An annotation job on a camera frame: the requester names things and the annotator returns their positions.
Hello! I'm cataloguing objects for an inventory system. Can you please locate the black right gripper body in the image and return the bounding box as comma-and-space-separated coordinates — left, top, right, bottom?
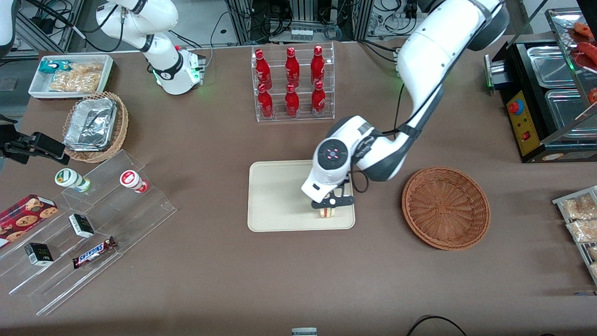
0, 114, 33, 165

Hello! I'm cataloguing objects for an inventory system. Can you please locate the beige rectangular tray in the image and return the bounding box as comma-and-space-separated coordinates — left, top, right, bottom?
247, 160, 356, 233

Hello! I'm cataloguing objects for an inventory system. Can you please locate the small wicker basket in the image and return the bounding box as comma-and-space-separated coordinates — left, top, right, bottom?
62, 91, 130, 164

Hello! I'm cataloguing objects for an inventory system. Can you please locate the brown round wicker basket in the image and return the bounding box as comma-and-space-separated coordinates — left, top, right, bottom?
402, 166, 492, 252

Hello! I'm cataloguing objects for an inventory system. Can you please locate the grey snack display tray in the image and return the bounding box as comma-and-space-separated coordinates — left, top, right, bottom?
552, 185, 597, 286

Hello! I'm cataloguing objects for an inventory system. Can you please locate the green lidded yogurt cup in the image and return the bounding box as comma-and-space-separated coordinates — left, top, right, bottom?
55, 168, 92, 194

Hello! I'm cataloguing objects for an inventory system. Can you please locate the stack of foil containers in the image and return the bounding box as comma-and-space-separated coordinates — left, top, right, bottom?
63, 97, 118, 153

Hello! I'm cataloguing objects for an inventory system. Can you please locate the white plastic snack bin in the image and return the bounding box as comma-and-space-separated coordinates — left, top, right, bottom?
28, 54, 115, 101

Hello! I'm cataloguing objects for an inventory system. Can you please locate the red cookie box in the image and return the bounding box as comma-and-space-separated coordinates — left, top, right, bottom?
0, 194, 59, 249

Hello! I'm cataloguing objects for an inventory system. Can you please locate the bag of beige crackers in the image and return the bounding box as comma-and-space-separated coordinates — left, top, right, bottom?
49, 63, 104, 93

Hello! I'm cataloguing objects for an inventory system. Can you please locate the teal snack packet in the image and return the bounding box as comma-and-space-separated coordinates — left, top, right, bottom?
39, 59, 74, 76

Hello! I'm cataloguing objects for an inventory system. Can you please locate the clear acrylic bottle rack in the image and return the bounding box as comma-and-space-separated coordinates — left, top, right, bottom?
251, 42, 336, 123

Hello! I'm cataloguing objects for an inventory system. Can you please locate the red cola bottle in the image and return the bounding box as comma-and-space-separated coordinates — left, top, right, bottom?
311, 45, 326, 87
257, 83, 275, 119
311, 80, 326, 117
285, 83, 300, 119
285, 47, 301, 87
255, 49, 273, 91

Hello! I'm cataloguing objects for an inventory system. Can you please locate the small black carton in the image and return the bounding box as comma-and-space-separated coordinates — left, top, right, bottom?
68, 213, 95, 239
24, 242, 55, 267

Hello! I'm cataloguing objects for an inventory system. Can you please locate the red lidded yogurt cup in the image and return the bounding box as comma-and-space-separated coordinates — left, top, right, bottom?
119, 169, 150, 195

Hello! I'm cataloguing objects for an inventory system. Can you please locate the snickers chocolate bar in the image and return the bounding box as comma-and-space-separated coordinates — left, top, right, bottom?
72, 236, 118, 270

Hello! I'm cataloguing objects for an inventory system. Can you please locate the clear acrylic stepped display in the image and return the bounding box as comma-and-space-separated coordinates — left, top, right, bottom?
0, 149, 178, 317

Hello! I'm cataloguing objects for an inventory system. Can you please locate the aluminium equipment rack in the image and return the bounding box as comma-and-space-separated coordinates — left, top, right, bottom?
224, 0, 376, 46

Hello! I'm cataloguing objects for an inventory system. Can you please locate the black food warmer yellow panel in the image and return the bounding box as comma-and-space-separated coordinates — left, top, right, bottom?
484, 7, 597, 164

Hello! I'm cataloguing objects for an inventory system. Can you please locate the clear bag of snacks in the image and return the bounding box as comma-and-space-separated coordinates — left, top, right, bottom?
566, 220, 597, 244
561, 194, 597, 220

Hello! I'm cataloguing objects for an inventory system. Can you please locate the steel warmer pan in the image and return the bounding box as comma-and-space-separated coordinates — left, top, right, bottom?
526, 45, 578, 89
544, 89, 597, 140

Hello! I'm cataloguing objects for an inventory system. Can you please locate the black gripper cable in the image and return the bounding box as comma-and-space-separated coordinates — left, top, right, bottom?
347, 169, 370, 195

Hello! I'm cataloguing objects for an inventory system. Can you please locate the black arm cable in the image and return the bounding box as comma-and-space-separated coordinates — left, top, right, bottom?
393, 80, 407, 137

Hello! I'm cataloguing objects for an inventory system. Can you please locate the black cable loop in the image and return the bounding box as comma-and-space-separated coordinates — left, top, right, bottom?
405, 315, 470, 336

